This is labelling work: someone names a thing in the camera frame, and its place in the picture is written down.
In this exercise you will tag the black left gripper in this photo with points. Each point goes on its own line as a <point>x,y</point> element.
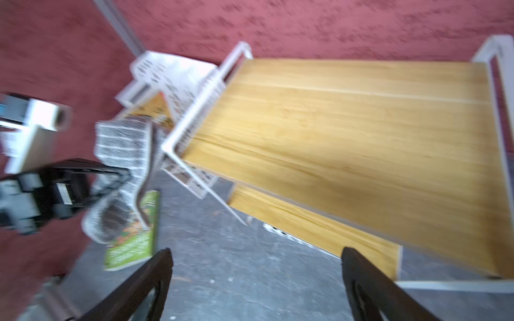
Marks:
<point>31,200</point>

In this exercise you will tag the yellow magazine in organizer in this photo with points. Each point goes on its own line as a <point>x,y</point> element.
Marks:
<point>157,110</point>

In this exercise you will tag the white book with black lettering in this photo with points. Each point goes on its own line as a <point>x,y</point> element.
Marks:
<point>292,238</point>

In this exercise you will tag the green treehouse book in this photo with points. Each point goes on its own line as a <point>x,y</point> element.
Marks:
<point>135,244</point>

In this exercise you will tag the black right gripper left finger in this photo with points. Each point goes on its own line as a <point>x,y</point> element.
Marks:
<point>142,296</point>

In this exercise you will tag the left aluminium corner post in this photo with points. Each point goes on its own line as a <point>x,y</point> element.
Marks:
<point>116,20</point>

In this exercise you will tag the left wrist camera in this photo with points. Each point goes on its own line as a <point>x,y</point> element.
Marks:
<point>29,127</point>

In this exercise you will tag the grey patterned cloth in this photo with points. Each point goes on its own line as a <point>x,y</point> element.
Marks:
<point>126,147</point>

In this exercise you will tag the wooden white-framed bookshelf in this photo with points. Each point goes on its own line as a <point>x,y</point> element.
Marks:
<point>411,152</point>

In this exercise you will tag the white file organizer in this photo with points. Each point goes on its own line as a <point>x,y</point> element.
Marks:
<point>179,79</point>

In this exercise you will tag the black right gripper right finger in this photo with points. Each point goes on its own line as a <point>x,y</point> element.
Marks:
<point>372,295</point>

